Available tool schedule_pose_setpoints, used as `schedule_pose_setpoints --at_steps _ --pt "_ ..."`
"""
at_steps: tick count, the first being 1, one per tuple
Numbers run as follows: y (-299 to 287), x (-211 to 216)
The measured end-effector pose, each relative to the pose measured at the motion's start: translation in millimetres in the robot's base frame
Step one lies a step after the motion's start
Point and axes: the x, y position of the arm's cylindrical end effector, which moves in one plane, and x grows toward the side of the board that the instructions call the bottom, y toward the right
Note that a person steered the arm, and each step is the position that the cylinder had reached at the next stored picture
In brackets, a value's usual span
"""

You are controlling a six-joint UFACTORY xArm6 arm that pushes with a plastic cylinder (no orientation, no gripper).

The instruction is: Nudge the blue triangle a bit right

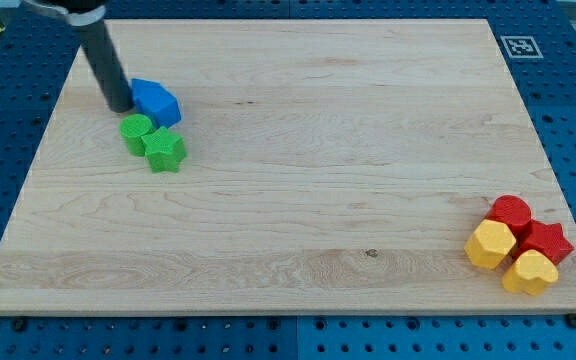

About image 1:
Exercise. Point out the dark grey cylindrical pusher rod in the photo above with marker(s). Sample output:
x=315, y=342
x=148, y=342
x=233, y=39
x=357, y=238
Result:
x=102, y=57

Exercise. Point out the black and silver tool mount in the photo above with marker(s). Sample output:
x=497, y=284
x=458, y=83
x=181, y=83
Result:
x=75, y=13

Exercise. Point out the blue triangle block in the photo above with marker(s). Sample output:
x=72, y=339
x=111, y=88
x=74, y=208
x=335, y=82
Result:
x=153, y=100

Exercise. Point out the green cylinder block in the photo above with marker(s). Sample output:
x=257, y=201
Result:
x=132, y=128

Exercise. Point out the green star block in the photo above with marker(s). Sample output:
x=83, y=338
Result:
x=164, y=150

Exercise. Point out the light wooden board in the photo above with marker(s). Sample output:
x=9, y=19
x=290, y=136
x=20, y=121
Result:
x=333, y=168

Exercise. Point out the white fiducial marker tag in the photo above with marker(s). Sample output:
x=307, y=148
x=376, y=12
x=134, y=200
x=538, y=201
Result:
x=521, y=47

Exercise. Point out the yellow hexagon block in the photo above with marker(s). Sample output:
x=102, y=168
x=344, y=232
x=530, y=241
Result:
x=489, y=244

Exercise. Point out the red cylinder block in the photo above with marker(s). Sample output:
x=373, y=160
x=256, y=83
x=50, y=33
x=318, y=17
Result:
x=512, y=211

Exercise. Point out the red star block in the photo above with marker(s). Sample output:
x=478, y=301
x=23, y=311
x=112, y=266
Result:
x=547, y=239

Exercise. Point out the yellow heart block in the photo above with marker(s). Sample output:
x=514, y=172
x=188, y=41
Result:
x=531, y=273

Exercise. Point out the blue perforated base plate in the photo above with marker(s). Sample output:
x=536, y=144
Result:
x=35, y=56

